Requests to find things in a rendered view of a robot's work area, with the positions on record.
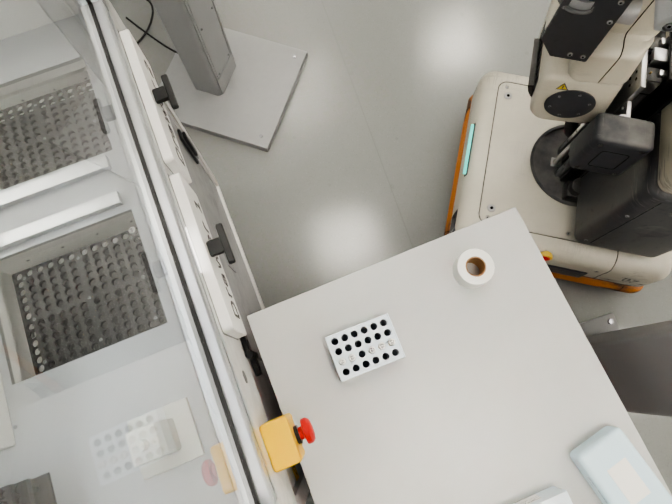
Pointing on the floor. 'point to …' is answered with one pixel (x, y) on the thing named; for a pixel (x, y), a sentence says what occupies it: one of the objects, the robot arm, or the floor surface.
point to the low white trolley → (445, 379)
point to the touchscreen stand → (227, 74)
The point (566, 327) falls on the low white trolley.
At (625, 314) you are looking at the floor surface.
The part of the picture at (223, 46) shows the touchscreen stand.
